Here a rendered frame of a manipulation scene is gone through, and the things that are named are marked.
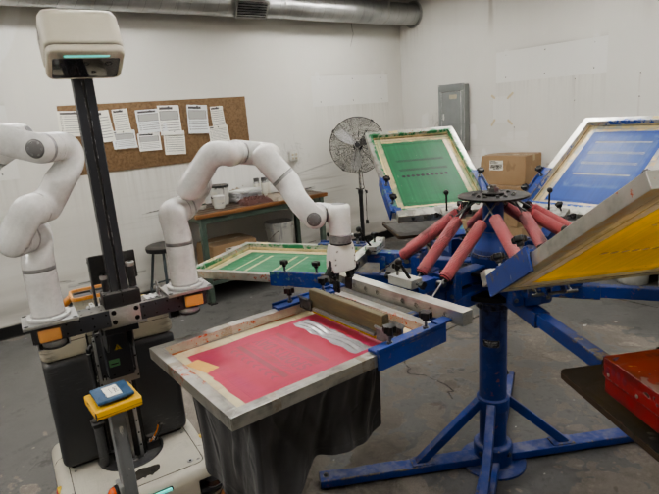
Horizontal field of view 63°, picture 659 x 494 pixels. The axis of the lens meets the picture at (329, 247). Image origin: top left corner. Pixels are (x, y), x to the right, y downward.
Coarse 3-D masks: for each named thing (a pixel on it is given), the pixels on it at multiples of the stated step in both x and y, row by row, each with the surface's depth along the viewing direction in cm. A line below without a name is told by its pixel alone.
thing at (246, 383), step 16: (352, 336) 183; (368, 336) 182; (320, 352) 172; (336, 352) 172; (320, 368) 162; (224, 384) 156; (240, 384) 155; (256, 384) 155; (272, 384) 154; (288, 384) 153
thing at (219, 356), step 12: (288, 324) 197; (324, 324) 195; (336, 324) 194; (252, 336) 189; (264, 336) 188; (288, 336) 186; (300, 336) 186; (312, 336) 185; (216, 348) 181; (228, 348) 181; (192, 360) 174; (204, 360) 173; (216, 360) 172; (228, 360) 172; (216, 372) 164
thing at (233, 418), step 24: (264, 312) 202; (288, 312) 205; (384, 312) 194; (192, 336) 184; (216, 336) 187; (168, 360) 167; (360, 360) 157; (192, 384) 150; (312, 384) 146; (336, 384) 151; (216, 408) 138; (240, 408) 136; (264, 408) 137
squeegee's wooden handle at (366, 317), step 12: (312, 288) 203; (312, 300) 202; (324, 300) 196; (336, 300) 189; (348, 300) 187; (336, 312) 191; (348, 312) 185; (360, 312) 180; (372, 312) 175; (360, 324) 181; (372, 324) 176
